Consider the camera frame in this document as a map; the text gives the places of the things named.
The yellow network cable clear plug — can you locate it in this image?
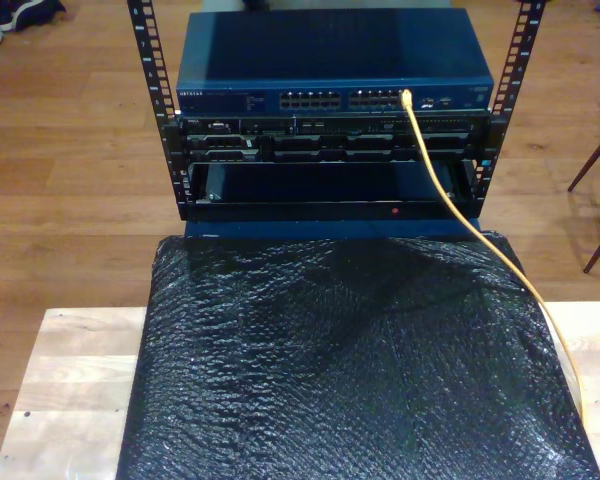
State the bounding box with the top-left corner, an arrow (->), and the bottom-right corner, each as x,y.
398,88 -> 589,426

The dark sneaker white sole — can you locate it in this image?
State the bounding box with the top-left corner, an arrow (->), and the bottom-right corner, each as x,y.
0,0 -> 66,32

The black bubble wrap mat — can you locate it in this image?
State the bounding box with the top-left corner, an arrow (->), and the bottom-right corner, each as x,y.
115,230 -> 600,480

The black Dell rack server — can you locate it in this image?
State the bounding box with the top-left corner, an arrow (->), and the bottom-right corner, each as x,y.
179,114 -> 491,164

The brown wooden chair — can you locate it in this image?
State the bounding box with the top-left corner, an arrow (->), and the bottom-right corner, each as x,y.
567,119 -> 600,274

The black open rack tray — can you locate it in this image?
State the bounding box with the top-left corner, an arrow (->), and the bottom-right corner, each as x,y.
179,158 -> 481,222

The blue Netgear network switch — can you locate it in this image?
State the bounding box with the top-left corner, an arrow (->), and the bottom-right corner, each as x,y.
175,7 -> 495,119

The black perforated rack frame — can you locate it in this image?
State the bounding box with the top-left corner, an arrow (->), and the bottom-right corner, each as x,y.
126,0 -> 549,222

